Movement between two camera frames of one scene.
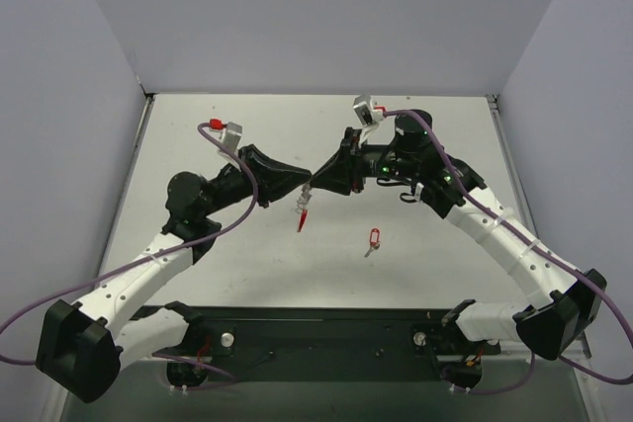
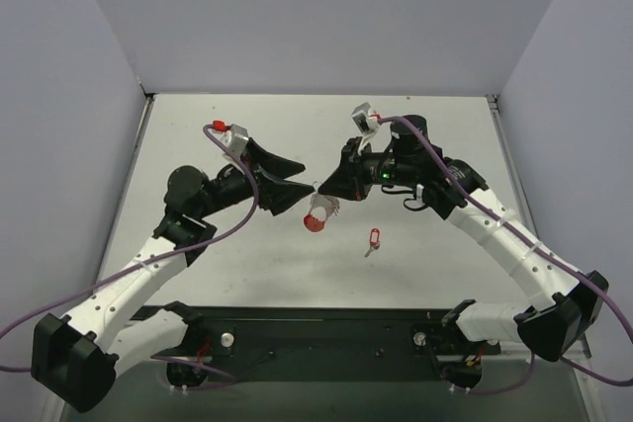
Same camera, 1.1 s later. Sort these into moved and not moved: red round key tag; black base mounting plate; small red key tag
Moved: red round key tag
Not moved: small red key tag; black base mounting plate
